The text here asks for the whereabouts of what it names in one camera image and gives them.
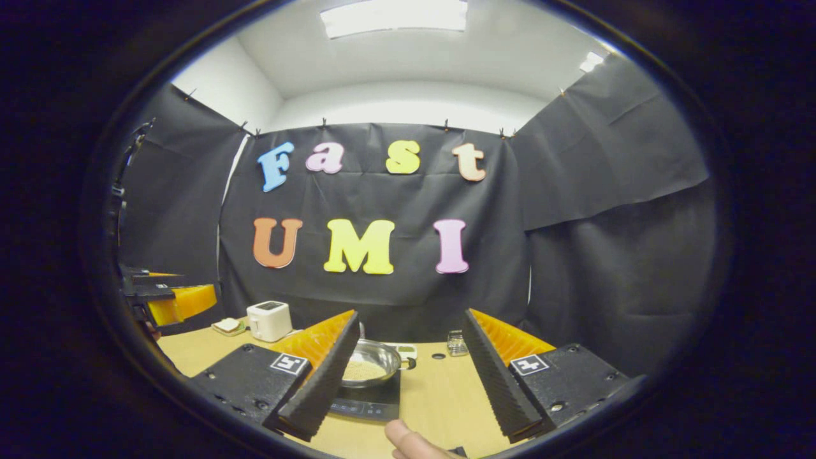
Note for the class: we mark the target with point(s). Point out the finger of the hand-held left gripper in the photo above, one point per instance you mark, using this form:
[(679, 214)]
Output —
[(143, 279), (185, 303)]

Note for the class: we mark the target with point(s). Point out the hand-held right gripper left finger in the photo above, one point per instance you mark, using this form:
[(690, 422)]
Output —
[(325, 382)]

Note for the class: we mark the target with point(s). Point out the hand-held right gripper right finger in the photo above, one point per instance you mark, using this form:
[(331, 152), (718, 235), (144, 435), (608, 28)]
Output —
[(500, 382)]

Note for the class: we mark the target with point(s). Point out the black induction cooktop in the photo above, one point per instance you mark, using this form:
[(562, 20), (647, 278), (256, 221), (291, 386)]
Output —
[(373, 405)]

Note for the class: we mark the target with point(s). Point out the pile of yellow soybeans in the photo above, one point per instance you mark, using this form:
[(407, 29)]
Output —
[(364, 371)]

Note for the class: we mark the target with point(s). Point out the sandwich with lettuce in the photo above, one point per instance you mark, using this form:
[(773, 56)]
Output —
[(227, 325)]

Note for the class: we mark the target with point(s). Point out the white toaster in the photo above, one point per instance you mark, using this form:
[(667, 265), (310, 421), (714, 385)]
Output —
[(269, 322)]

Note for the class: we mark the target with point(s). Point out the white divided seasoning dish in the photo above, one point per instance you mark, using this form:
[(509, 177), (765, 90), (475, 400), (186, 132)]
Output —
[(408, 350)]

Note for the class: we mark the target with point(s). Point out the black backdrop cloth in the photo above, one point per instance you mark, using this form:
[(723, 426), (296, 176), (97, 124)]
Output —
[(370, 197)]

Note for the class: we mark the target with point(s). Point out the small ceiling light panel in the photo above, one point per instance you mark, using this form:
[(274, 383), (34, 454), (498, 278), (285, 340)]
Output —
[(591, 62)]

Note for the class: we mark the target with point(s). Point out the large ceiling light panel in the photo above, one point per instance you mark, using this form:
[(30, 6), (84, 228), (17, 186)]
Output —
[(395, 16)]

